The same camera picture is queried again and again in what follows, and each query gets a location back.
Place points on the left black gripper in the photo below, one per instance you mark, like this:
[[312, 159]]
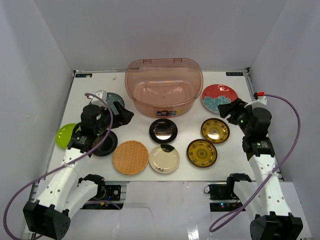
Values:
[[117, 115]]

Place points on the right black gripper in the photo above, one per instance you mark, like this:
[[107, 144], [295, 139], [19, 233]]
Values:
[[225, 109]]

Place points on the dark teal glazed plate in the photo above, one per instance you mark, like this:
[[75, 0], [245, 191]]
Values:
[[113, 97]]

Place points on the red teal floral plate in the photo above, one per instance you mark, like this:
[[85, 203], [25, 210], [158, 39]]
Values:
[[217, 94]]

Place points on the woven bamboo plate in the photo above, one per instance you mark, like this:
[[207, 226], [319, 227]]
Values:
[[130, 157]]

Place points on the cream plate with black patch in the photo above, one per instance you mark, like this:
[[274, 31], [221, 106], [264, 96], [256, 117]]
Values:
[[164, 159]]

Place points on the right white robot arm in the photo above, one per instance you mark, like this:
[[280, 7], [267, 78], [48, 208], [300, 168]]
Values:
[[270, 215]]

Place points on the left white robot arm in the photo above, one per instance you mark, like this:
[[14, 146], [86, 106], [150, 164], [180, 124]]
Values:
[[50, 214]]

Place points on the pink translucent plastic bin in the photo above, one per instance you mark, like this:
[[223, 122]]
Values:
[[164, 88]]

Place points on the yellow patterned plate upper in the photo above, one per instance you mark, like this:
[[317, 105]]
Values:
[[215, 130]]

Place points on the yellow patterned plate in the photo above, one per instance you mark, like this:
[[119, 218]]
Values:
[[215, 130], [202, 153]]

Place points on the right table label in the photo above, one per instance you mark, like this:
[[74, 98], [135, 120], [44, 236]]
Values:
[[234, 74]]

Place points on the table label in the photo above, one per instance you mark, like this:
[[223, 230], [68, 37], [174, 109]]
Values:
[[234, 74], [83, 75]]

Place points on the black plate left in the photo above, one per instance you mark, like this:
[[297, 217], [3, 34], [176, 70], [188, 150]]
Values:
[[107, 145]]

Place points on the black glossy centre plate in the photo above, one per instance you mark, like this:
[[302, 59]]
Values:
[[163, 131]]

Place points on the left table label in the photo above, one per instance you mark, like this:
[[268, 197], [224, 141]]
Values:
[[83, 75]]

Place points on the yellow patterned plate lower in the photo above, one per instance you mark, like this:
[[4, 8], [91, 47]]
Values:
[[202, 153]]

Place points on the lime green plate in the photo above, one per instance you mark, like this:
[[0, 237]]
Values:
[[63, 135]]

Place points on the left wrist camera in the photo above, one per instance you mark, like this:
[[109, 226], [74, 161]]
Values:
[[102, 94]]

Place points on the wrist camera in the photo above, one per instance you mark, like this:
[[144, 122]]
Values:
[[102, 94], [260, 100]]

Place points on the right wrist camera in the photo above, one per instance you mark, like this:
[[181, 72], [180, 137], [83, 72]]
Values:
[[260, 100]]

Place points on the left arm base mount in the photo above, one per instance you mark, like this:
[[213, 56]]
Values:
[[110, 198]]

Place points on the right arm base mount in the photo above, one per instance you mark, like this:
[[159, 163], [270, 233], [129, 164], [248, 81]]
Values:
[[220, 199]]

